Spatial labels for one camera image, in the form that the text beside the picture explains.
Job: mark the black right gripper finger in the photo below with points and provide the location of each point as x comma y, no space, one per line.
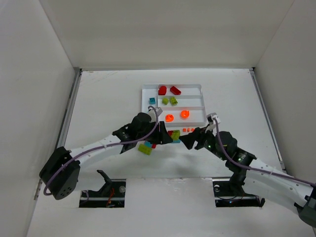
197,131
188,140

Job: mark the lime lego plate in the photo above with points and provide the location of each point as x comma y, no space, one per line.
173,101

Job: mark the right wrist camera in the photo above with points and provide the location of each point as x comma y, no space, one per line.
213,119

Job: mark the lime lego brick cluster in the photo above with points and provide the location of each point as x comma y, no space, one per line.
145,149
175,135

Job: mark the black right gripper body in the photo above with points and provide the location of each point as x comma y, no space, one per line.
197,138

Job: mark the lime small lego brick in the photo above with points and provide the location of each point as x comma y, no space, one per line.
165,101

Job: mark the red rounded lego brick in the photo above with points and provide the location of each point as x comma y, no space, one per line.
162,90

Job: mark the teal lego in tray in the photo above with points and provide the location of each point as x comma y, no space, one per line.
152,101

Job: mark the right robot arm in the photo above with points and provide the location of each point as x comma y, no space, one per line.
256,177

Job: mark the white compartment tray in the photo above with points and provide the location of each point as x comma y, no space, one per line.
182,104

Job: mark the teal rounded lego brick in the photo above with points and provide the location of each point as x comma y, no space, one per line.
148,144

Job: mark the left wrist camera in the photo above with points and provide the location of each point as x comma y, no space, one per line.
154,113

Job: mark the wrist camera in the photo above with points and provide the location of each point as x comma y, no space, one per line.
213,119
154,113

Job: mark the red long lego brick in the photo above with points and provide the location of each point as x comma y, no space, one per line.
174,90

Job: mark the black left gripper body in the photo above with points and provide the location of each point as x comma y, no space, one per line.
159,132

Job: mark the orange round disc piece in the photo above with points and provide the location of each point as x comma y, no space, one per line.
185,114

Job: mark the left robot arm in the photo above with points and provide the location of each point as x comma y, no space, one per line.
61,172

